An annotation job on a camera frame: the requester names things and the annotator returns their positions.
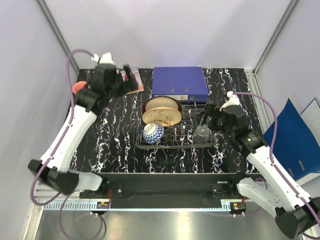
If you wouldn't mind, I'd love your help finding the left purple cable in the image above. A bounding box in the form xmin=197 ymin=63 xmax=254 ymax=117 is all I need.
xmin=29 ymin=49 xmax=109 ymax=240

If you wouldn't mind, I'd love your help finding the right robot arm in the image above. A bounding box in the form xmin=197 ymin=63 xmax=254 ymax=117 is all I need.
xmin=196 ymin=103 xmax=320 ymax=239

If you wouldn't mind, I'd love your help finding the white cable duct rail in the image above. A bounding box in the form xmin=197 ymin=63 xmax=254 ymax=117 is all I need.
xmin=44 ymin=200 xmax=110 ymax=211

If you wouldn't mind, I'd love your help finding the blue folder outside cell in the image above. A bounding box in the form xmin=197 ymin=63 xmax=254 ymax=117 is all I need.
xmin=272 ymin=99 xmax=320 ymax=185

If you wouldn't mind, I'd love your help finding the red rimmed cream plate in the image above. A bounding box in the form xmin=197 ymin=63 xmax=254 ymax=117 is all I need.
xmin=142 ymin=96 xmax=182 ymax=113

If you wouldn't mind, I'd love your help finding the red illustrated booklet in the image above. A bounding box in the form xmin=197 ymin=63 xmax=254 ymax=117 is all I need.
xmin=119 ymin=67 xmax=144 ymax=95

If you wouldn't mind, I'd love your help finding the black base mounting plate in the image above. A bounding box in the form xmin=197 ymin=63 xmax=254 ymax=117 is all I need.
xmin=79 ymin=172 xmax=261 ymax=211

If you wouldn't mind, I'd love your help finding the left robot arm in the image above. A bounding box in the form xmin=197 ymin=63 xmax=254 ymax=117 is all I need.
xmin=28 ymin=63 xmax=140 ymax=198

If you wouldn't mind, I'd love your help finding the cream floral plate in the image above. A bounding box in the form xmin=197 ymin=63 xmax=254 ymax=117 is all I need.
xmin=142 ymin=107 xmax=182 ymax=127

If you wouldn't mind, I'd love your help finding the clear glass tumbler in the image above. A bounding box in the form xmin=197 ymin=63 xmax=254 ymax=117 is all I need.
xmin=192 ymin=124 xmax=211 ymax=145

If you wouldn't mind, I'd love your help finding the black wire dish rack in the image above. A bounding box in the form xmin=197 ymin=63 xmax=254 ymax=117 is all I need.
xmin=133 ymin=99 xmax=214 ymax=149

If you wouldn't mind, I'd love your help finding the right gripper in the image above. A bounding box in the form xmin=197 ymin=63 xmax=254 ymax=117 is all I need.
xmin=194 ymin=102 xmax=235 ymax=138

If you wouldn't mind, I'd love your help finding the blue ring binder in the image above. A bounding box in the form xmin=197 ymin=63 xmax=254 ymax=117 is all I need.
xmin=151 ymin=66 xmax=209 ymax=102

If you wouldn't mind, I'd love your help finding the blue white patterned bowl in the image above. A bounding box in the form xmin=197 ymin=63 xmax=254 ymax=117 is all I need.
xmin=142 ymin=123 xmax=164 ymax=145

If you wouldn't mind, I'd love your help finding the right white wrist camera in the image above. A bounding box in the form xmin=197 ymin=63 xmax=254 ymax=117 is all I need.
xmin=219 ymin=91 xmax=240 ymax=112

